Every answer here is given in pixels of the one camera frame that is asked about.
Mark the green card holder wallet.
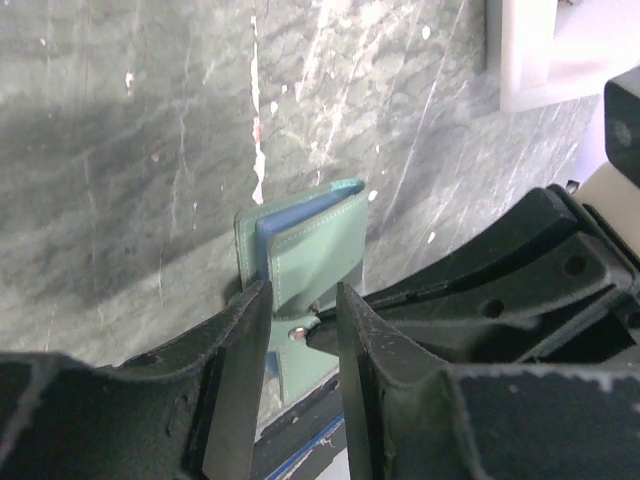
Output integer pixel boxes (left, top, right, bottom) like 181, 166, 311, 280
234, 178, 369, 406

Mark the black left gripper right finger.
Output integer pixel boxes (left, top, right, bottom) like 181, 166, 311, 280
337, 283, 639, 479

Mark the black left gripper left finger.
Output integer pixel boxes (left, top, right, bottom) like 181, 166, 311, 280
1, 281, 272, 479

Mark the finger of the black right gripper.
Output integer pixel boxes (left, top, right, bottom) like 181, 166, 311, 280
306, 186, 639, 365

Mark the white plastic card tray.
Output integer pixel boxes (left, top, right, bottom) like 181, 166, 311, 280
485, 0, 639, 113

